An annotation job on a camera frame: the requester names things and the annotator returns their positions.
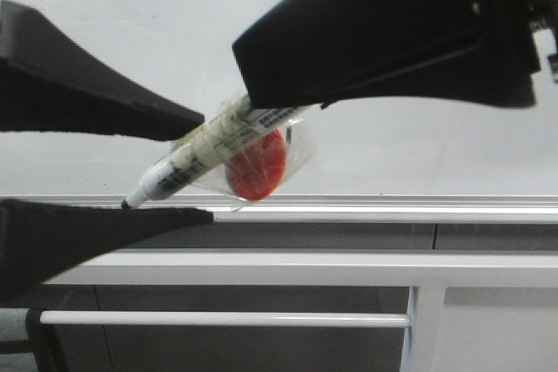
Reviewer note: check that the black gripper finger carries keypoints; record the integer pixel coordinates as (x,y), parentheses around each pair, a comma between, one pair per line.
(51,84)
(305,52)
(40,241)

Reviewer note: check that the white whiteboard marker pen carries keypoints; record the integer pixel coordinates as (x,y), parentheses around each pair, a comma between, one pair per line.
(238,125)

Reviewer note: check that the red round magnet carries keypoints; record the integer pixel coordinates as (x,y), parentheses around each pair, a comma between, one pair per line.
(256,172)

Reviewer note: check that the white whiteboard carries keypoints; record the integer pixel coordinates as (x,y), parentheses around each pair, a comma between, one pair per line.
(181,49)

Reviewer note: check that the white horizontal round bar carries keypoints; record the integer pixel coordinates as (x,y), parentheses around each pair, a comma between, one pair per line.
(232,319)

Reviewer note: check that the black chair edge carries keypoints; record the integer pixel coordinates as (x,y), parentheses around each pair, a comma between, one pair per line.
(45,345)

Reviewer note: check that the aluminium whiteboard tray rail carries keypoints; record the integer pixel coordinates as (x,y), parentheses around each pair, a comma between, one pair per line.
(468,209)

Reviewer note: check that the white metal stand frame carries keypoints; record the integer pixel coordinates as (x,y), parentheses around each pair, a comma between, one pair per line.
(427,276)

